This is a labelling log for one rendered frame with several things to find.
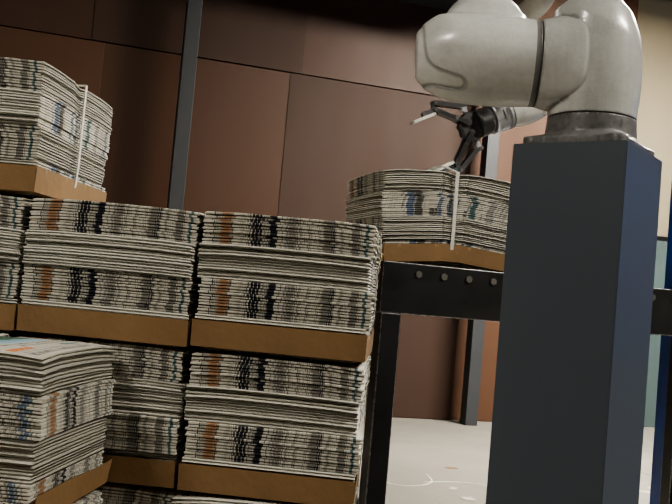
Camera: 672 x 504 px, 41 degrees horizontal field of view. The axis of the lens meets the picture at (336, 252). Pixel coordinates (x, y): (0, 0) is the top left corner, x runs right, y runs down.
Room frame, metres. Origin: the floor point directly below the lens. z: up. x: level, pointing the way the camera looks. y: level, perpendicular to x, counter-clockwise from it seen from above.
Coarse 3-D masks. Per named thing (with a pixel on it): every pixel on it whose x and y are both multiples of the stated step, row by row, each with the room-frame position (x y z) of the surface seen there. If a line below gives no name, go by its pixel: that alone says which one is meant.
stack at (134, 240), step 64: (0, 256) 1.47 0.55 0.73; (64, 256) 1.46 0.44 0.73; (128, 256) 1.46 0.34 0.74; (192, 256) 1.45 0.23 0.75; (256, 256) 1.45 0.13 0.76; (320, 256) 1.45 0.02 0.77; (256, 320) 1.45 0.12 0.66; (320, 320) 1.44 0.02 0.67; (128, 384) 1.46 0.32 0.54; (192, 384) 1.45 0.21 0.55; (256, 384) 1.45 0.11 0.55; (320, 384) 1.44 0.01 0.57; (128, 448) 1.46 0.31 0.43; (192, 448) 1.45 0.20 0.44; (256, 448) 1.44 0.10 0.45; (320, 448) 1.44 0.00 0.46
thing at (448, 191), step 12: (444, 180) 2.20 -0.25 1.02; (468, 180) 2.22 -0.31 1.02; (444, 192) 2.20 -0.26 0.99; (444, 204) 2.20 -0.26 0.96; (444, 216) 2.20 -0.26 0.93; (456, 216) 2.21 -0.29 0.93; (444, 228) 2.20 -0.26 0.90; (456, 228) 2.21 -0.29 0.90; (444, 240) 2.20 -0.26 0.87; (456, 240) 2.21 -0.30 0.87; (432, 264) 2.30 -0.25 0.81; (444, 264) 2.24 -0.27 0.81
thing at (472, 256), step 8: (464, 248) 2.21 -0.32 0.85; (472, 248) 2.22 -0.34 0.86; (464, 256) 2.21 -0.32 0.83; (472, 256) 2.22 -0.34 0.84; (480, 256) 2.23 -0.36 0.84; (488, 256) 2.23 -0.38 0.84; (496, 256) 2.24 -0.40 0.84; (504, 256) 2.24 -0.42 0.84; (472, 264) 2.22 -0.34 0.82; (480, 264) 2.23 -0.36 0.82; (488, 264) 2.23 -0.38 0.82; (496, 264) 2.24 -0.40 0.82
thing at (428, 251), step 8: (384, 248) 2.15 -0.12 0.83; (392, 248) 2.16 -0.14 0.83; (400, 248) 2.16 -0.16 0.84; (408, 248) 2.17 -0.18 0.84; (416, 248) 2.17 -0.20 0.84; (424, 248) 2.18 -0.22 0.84; (432, 248) 2.19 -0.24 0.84; (440, 248) 2.19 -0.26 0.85; (384, 256) 2.15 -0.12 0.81; (392, 256) 2.16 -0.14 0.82; (400, 256) 2.16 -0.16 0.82; (408, 256) 2.17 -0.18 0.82; (416, 256) 2.18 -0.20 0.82; (424, 256) 2.18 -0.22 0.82; (432, 256) 2.19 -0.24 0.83; (440, 256) 2.19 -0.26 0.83
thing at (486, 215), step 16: (480, 176) 2.23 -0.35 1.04; (480, 192) 2.23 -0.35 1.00; (496, 192) 2.24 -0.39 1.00; (480, 208) 2.23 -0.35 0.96; (496, 208) 2.24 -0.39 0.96; (464, 224) 2.22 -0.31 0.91; (480, 224) 2.22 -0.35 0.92; (496, 224) 2.24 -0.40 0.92; (464, 240) 2.21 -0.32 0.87; (480, 240) 2.22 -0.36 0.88; (496, 240) 2.24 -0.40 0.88
